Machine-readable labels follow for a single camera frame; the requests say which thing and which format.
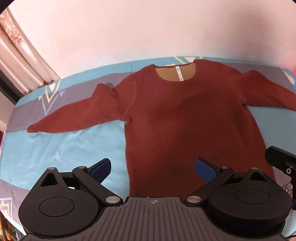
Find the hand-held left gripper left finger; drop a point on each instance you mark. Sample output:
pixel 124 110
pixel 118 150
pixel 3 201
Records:
pixel 103 170

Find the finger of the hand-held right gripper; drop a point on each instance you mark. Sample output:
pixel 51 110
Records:
pixel 281 157

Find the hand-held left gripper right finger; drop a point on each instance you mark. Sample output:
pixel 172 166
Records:
pixel 203 170

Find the dark red knit sweater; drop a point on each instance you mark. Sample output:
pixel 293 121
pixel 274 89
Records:
pixel 185 111

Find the blue grey patterned bed sheet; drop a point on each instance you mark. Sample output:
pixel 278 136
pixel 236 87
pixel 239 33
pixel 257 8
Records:
pixel 69 150

